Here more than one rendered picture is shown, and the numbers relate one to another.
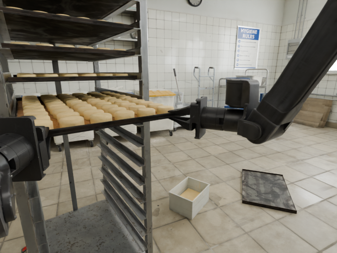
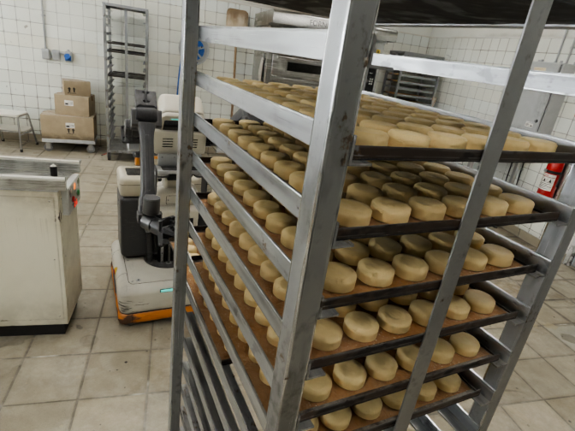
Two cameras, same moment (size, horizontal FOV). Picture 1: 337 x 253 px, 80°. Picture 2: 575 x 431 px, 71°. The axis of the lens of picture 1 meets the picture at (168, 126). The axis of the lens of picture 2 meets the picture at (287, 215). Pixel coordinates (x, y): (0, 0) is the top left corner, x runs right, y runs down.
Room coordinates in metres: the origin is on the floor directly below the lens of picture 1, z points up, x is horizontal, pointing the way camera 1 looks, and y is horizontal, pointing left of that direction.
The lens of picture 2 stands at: (1.70, 0.47, 1.58)
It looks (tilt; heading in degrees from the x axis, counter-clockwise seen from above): 22 degrees down; 187
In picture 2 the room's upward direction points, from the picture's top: 8 degrees clockwise
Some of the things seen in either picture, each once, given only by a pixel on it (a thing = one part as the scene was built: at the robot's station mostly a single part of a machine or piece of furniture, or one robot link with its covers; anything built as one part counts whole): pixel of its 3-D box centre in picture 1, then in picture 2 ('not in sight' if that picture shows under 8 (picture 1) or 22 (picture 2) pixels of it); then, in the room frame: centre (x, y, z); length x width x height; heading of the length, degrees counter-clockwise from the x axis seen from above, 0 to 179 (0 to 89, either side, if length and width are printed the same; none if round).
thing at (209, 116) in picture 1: (210, 118); (162, 228); (0.50, -0.11, 0.95); 0.07 x 0.07 x 0.10; 65
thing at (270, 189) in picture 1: (264, 187); not in sight; (1.69, -0.91, 0.01); 0.60 x 0.40 x 0.03; 161
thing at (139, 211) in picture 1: (117, 185); not in sight; (1.05, 0.30, 0.42); 0.64 x 0.03 x 0.03; 36
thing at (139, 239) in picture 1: (119, 212); not in sight; (1.05, 0.30, 0.24); 0.64 x 0.03 x 0.03; 36
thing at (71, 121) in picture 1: (71, 122); not in sight; (0.43, 0.21, 0.96); 0.05 x 0.05 x 0.02
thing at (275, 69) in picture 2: not in sight; (310, 101); (-4.04, -0.15, 1.00); 1.56 x 1.20 x 2.01; 114
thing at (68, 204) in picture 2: not in sight; (71, 193); (-0.03, -0.86, 0.77); 0.24 x 0.04 x 0.14; 24
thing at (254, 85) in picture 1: (247, 106); (151, 209); (0.45, -0.18, 0.99); 0.12 x 0.09 x 0.12; 34
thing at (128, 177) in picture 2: not in sight; (165, 206); (-0.51, -0.57, 0.59); 0.55 x 0.34 x 0.83; 126
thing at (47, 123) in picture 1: (39, 126); not in sight; (0.40, 0.26, 0.96); 0.05 x 0.05 x 0.02
